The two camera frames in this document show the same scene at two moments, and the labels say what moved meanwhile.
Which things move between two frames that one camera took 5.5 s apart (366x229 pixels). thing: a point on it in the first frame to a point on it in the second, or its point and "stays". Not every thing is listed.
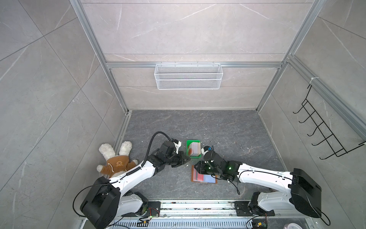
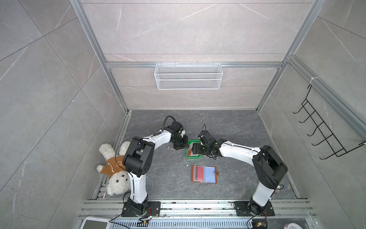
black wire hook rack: (336, 146) stays
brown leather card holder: (197, 177) stays
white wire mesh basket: (188, 76) stays
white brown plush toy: (116, 165) stays
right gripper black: (199, 165) to (197, 146)
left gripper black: (183, 159) to (185, 145)
